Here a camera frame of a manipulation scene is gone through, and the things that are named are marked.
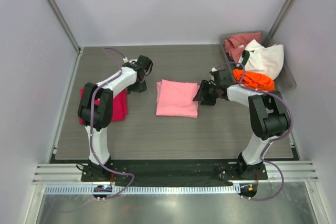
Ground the left aluminium frame post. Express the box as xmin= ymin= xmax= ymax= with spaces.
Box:
xmin=46 ymin=0 xmax=81 ymax=54

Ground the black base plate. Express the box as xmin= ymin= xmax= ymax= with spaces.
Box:
xmin=76 ymin=159 xmax=268 ymax=187

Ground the white slotted cable duct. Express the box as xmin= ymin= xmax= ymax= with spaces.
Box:
xmin=44 ymin=184 xmax=240 ymax=195

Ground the dusty rose t shirt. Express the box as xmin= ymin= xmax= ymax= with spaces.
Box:
xmin=224 ymin=31 xmax=261 ymax=62

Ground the aluminium front rail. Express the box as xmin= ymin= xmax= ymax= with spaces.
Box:
xmin=32 ymin=161 xmax=319 ymax=185

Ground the grey plastic tray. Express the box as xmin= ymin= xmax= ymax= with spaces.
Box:
xmin=218 ymin=30 xmax=297 ymax=93

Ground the folded magenta t shirt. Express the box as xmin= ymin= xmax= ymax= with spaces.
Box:
xmin=78 ymin=87 xmax=129 ymax=125

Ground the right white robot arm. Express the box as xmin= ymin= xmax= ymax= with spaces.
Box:
xmin=193 ymin=68 xmax=292 ymax=180

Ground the aluminium frame post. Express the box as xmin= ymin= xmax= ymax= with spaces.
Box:
xmin=269 ymin=0 xmax=295 ymax=37
xmin=46 ymin=0 xmax=81 ymax=54

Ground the light pink t shirt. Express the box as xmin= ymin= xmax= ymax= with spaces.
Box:
xmin=156 ymin=79 xmax=198 ymax=119

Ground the orange t shirt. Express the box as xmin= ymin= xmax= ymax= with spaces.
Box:
xmin=233 ymin=69 xmax=276 ymax=91

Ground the white t shirt green collar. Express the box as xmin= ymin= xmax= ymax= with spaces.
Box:
xmin=236 ymin=39 xmax=284 ymax=80

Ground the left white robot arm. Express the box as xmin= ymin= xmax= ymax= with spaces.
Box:
xmin=77 ymin=55 xmax=153 ymax=182

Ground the right aluminium frame post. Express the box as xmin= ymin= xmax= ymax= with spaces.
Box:
xmin=269 ymin=0 xmax=295 ymax=37

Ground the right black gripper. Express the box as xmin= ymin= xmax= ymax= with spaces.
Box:
xmin=193 ymin=80 xmax=219 ymax=106

